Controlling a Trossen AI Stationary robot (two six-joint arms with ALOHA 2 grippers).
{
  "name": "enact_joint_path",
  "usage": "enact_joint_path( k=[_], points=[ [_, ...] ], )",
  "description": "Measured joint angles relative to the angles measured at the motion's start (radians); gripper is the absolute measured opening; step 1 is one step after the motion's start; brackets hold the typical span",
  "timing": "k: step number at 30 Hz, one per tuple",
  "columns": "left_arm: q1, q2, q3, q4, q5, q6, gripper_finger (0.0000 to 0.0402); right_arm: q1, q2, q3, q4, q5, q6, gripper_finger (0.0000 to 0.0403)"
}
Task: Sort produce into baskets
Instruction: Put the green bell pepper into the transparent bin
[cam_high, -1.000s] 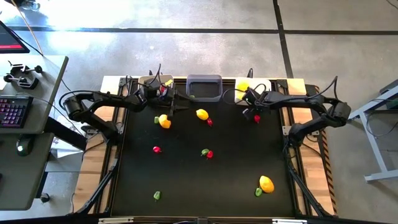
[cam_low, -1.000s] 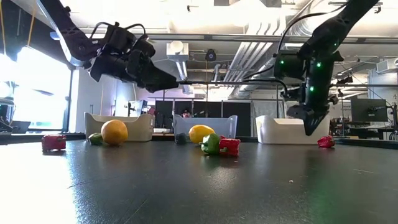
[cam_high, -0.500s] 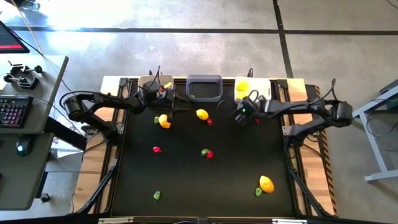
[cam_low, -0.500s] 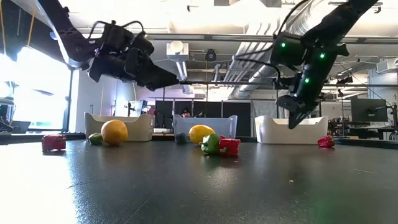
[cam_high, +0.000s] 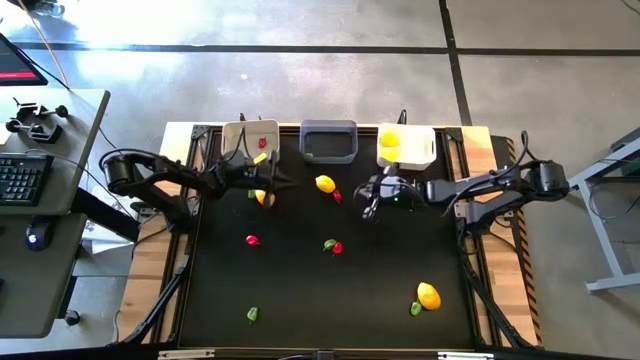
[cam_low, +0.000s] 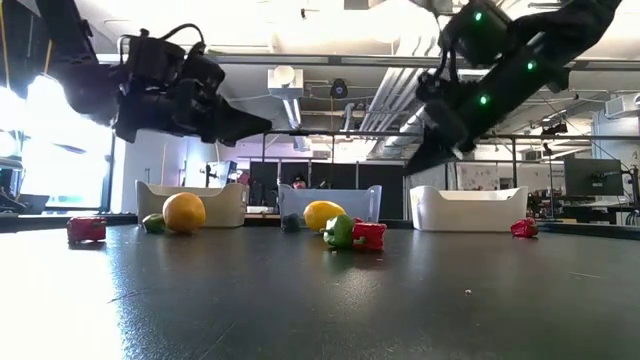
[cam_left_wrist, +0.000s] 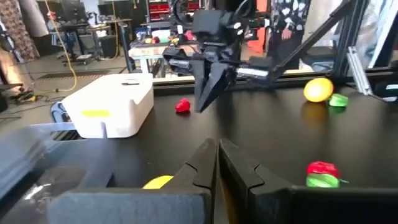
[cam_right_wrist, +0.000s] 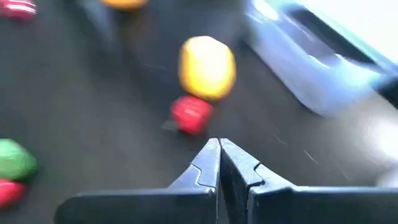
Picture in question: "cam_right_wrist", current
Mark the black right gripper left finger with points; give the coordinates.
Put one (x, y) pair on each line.
(171, 205)

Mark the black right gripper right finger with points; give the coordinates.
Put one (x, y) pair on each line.
(280, 205)

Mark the red toy pepper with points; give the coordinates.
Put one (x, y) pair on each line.
(18, 8)
(11, 192)
(191, 114)

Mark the yellow toy lemon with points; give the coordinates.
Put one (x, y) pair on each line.
(206, 68)

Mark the orange toy fruit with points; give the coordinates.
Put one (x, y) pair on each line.
(124, 3)

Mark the grey-blue plastic basket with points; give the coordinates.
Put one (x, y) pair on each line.
(311, 71)

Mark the green toy pepper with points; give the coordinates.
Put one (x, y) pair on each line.
(15, 159)

